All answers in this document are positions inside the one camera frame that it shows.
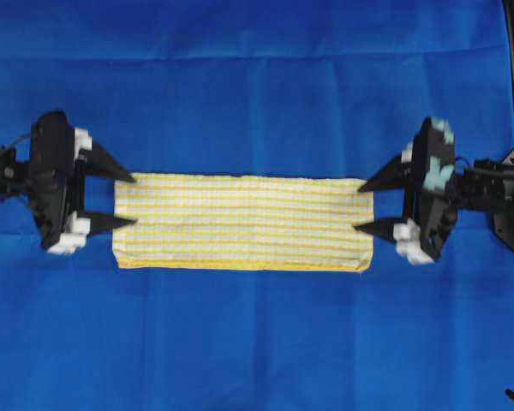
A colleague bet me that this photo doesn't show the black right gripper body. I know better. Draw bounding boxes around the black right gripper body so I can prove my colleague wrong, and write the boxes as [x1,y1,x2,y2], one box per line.
[393,116,457,265]

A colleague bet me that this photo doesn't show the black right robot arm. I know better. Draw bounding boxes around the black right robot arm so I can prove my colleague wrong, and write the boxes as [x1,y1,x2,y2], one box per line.
[355,116,514,265]

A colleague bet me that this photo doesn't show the yellow checked towel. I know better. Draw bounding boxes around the yellow checked towel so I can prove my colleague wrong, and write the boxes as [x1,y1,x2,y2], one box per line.
[112,173,374,272]

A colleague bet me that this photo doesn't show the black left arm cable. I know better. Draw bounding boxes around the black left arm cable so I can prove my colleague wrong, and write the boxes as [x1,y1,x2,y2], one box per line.
[0,131,38,158]

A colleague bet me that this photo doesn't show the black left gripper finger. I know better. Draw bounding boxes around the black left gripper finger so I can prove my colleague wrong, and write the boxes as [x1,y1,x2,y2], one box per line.
[83,211,137,235]
[87,140,136,183]

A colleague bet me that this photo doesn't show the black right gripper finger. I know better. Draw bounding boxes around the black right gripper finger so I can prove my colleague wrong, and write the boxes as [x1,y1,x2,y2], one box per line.
[357,154,410,193]
[354,217,405,242]

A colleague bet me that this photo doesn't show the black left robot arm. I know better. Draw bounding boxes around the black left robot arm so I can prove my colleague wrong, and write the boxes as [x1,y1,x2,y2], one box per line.
[0,110,135,255]

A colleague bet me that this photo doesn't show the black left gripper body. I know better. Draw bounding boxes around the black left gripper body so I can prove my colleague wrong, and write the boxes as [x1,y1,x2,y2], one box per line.
[28,110,93,255]

